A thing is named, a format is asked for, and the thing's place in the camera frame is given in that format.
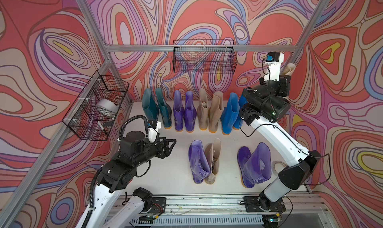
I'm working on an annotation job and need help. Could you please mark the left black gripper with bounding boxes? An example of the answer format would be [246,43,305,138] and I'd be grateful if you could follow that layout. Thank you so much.
[132,136,177,169]

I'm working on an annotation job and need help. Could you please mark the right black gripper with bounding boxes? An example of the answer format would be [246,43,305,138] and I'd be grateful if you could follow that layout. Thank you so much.
[245,75,292,103]

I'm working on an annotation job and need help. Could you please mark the beige boot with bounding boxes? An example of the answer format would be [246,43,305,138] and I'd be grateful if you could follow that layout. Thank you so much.
[197,88,208,130]
[208,91,224,133]
[204,138,222,185]
[281,63,296,76]

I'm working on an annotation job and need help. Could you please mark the teal boot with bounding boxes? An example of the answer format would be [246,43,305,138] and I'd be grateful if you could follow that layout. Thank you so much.
[155,88,172,129]
[142,88,159,121]

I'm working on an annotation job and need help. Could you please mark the blue boot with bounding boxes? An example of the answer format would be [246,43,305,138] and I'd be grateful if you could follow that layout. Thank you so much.
[220,93,240,135]
[233,95,247,130]

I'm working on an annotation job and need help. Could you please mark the dark purple boot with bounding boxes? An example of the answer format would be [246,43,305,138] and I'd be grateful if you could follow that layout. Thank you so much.
[173,90,185,132]
[184,91,196,132]

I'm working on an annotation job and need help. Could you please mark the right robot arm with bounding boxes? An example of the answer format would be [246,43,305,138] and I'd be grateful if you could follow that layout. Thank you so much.
[239,75,321,211]

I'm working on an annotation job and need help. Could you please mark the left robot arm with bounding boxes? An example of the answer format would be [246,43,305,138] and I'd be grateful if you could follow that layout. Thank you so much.
[76,137,177,228]

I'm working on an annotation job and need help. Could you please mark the white marker in basket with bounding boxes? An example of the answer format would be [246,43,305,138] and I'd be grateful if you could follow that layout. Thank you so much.
[97,121,114,133]

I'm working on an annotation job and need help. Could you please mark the white tape roll in basket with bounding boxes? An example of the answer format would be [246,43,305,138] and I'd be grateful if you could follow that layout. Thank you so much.
[95,99,118,116]

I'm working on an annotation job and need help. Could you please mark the tape roll on table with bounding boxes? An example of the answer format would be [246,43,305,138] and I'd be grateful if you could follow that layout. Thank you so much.
[271,161,287,176]

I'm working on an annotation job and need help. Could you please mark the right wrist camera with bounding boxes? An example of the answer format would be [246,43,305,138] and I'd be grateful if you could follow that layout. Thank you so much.
[262,51,284,81]

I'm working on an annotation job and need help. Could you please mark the black wire basket left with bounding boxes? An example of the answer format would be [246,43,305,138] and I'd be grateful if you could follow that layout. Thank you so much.
[62,71,129,141]

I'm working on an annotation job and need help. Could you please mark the black wire basket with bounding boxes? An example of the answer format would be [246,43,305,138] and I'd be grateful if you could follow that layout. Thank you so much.
[173,38,237,74]
[62,71,129,141]

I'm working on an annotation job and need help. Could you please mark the black wire basket back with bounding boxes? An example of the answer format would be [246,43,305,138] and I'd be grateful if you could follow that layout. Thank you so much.
[173,38,237,74]

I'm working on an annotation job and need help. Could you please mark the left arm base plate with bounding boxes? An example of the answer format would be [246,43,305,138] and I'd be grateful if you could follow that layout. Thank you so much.
[142,197,167,215]

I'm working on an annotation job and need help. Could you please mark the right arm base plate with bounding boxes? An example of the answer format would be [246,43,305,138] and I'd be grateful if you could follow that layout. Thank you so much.
[239,196,286,214]

